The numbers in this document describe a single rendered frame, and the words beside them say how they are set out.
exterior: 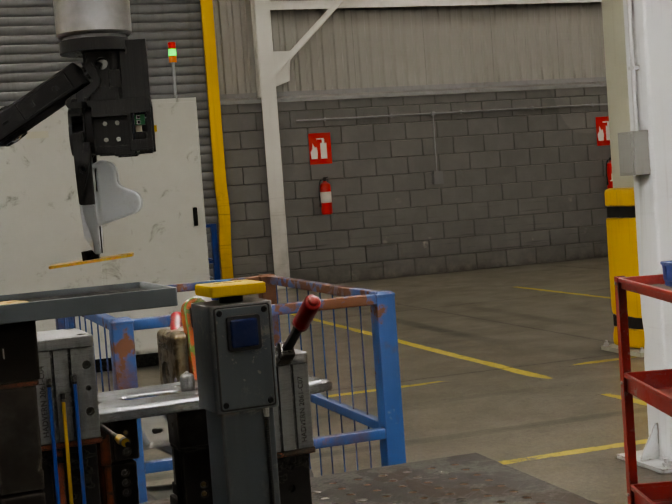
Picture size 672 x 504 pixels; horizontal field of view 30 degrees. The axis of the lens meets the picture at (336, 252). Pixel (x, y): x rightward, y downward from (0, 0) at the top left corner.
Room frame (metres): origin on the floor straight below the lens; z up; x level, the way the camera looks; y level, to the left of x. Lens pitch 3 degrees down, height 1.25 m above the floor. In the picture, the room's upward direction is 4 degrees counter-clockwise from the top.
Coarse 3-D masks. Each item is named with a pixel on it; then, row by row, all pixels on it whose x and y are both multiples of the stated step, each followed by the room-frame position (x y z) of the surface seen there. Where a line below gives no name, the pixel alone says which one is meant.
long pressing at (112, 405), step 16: (160, 384) 1.71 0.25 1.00; (176, 384) 1.70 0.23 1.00; (320, 384) 1.62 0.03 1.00; (112, 400) 1.60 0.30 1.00; (128, 400) 1.59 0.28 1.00; (144, 400) 1.58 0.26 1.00; (160, 400) 1.57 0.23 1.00; (176, 400) 1.54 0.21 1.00; (192, 400) 1.55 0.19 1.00; (112, 416) 1.51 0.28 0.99; (128, 416) 1.52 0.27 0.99; (144, 416) 1.52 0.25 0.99
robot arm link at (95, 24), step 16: (64, 0) 1.24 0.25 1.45; (80, 0) 1.23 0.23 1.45; (96, 0) 1.23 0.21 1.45; (112, 0) 1.24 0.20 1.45; (128, 0) 1.26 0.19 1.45; (64, 16) 1.24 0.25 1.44; (80, 16) 1.23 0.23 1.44; (96, 16) 1.23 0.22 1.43; (112, 16) 1.24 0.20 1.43; (128, 16) 1.26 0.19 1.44; (64, 32) 1.24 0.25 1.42; (80, 32) 1.23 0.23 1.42; (96, 32) 1.24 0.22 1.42; (112, 32) 1.24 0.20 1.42; (128, 32) 1.26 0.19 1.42
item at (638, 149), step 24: (624, 0) 5.25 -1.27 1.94; (648, 0) 5.13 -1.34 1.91; (624, 24) 5.26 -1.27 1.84; (648, 24) 5.13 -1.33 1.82; (648, 48) 5.12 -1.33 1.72; (648, 72) 5.12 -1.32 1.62; (648, 96) 5.13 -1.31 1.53; (648, 120) 5.13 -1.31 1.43; (624, 144) 5.18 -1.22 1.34; (648, 144) 5.14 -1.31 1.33; (624, 168) 5.19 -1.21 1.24; (648, 168) 5.14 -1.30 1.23; (648, 192) 5.16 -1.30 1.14; (648, 216) 5.17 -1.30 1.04; (648, 240) 5.18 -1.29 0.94; (648, 264) 5.19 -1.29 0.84; (648, 312) 5.21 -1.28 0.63; (648, 336) 5.23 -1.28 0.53; (648, 360) 5.23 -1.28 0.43; (648, 408) 5.25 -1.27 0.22; (624, 456) 5.28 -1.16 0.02; (648, 456) 5.18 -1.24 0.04
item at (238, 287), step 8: (240, 280) 1.34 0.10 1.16; (248, 280) 1.33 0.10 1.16; (200, 288) 1.31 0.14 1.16; (208, 288) 1.29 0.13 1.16; (216, 288) 1.28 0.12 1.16; (224, 288) 1.29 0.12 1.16; (232, 288) 1.29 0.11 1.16; (240, 288) 1.29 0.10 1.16; (248, 288) 1.30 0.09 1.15; (256, 288) 1.30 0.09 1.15; (264, 288) 1.30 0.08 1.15; (208, 296) 1.29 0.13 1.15; (216, 296) 1.28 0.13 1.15; (224, 296) 1.29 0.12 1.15; (232, 296) 1.31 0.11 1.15; (240, 296) 1.31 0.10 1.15
